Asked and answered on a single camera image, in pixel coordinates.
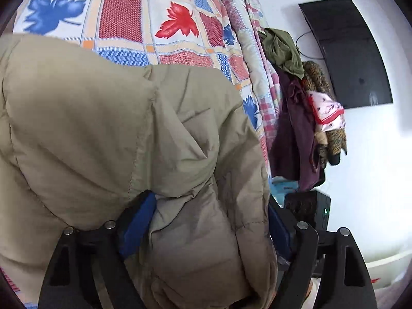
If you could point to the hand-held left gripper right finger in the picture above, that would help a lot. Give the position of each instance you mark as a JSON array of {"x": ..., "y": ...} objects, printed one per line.
[{"x": 280, "y": 235}]

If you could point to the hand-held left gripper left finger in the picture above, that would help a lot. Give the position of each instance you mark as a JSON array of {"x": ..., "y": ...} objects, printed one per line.
[{"x": 138, "y": 228}]

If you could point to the khaki puffer jacket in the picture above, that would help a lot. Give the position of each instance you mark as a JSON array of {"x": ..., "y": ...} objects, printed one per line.
[{"x": 112, "y": 135}]

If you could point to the light blue cloth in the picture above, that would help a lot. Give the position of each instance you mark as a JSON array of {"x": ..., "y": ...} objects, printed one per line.
[{"x": 285, "y": 188}]

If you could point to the brown speckled fuzzy garment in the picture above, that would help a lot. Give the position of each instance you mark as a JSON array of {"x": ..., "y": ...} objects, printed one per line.
[{"x": 334, "y": 135}]

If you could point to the dark purple garment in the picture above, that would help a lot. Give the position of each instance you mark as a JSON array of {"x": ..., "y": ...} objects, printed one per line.
[{"x": 293, "y": 135}]

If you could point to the white plastic tub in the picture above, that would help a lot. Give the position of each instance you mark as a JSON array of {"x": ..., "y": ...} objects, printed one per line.
[{"x": 389, "y": 270}]

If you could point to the pink red-trimmed cloth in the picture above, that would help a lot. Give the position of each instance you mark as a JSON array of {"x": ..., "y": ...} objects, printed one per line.
[{"x": 326, "y": 107}]

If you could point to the olive green garment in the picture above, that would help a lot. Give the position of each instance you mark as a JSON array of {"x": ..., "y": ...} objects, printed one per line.
[{"x": 285, "y": 50}]

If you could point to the pink checked quilt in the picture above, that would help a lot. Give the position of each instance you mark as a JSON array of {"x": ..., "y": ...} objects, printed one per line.
[{"x": 251, "y": 54}]

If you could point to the patchwork leaf print bedsheet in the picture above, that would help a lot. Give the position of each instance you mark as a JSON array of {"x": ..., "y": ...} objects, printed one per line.
[{"x": 135, "y": 19}]

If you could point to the black wall television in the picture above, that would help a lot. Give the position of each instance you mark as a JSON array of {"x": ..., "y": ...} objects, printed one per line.
[{"x": 347, "y": 54}]

